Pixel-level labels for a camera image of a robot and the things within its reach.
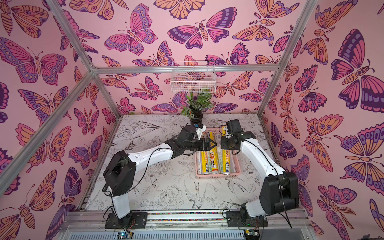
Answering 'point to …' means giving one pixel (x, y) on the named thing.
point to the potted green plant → (194, 111)
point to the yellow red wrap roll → (213, 155)
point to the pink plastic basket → (213, 176)
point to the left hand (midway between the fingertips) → (215, 144)
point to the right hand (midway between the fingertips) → (222, 143)
